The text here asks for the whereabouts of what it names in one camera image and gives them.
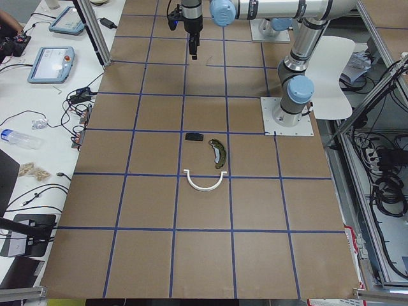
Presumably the far blue teach pendant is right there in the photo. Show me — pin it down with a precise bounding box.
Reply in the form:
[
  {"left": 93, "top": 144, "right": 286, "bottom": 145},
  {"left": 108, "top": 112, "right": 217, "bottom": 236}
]
[{"left": 48, "top": 6, "right": 84, "bottom": 35}]

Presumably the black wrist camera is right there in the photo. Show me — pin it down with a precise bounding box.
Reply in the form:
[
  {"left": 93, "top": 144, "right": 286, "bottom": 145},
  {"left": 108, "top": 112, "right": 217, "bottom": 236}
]
[{"left": 167, "top": 8, "right": 182, "bottom": 31}]

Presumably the black power adapter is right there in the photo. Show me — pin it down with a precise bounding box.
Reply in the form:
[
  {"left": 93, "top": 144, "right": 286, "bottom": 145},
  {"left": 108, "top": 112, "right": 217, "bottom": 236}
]
[{"left": 99, "top": 17, "right": 117, "bottom": 29}]

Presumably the black brake pad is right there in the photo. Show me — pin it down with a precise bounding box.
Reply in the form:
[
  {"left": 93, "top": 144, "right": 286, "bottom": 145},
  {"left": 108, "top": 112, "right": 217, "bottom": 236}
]
[{"left": 185, "top": 133, "right": 204, "bottom": 142}]

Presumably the aluminium frame post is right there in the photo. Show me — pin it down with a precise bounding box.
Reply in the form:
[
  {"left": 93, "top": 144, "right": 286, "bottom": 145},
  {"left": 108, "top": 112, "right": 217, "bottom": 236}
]
[{"left": 73, "top": 0, "right": 112, "bottom": 67}]

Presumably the blue teach pendant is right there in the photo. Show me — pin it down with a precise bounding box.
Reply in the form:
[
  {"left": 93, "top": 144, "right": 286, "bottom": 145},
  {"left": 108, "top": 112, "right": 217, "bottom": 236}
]
[
  {"left": 27, "top": 47, "right": 75, "bottom": 84},
  {"left": 48, "top": 6, "right": 84, "bottom": 35}
]

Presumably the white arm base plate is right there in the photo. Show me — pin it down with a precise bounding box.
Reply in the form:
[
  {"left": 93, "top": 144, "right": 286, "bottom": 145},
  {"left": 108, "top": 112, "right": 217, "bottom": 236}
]
[{"left": 261, "top": 97, "right": 314, "bottom": 136}]

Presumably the white curved plastic bracket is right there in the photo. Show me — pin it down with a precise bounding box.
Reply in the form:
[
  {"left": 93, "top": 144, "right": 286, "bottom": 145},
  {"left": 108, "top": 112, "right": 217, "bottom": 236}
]
[{"left": 183, "top": 169, "right": 228, "bottom": 192}]

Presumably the white plastic chair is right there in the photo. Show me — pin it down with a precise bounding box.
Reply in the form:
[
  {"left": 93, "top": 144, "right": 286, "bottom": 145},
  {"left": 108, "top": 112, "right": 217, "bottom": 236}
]
[{"left": 305, "top": 36, "right": 355, "bottom": 120}]

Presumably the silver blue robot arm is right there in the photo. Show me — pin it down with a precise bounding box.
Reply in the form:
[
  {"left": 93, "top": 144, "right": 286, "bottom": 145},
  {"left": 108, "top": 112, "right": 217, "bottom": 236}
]
[{"left": 210, "top": 1, "right": 356, "bottom": 127}]

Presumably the clear plastic water bottle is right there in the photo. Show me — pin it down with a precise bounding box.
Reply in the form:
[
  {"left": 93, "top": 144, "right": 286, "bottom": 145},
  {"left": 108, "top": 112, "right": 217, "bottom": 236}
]
[{"left": 1, "top": 129, "right": 43, "bottom": 149}]

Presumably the near blue teach pendant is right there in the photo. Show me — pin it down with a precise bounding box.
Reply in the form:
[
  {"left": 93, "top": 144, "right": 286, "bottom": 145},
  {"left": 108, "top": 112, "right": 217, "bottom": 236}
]
[{"left": 27, "top": 47, "right": 75, "bottom": 84}]

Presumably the olive green brake shoe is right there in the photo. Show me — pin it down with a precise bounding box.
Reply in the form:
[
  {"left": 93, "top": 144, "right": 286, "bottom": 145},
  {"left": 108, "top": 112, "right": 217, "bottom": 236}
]
[{"left": 208, "top": 138, "right": 226, "bottom": 169}]

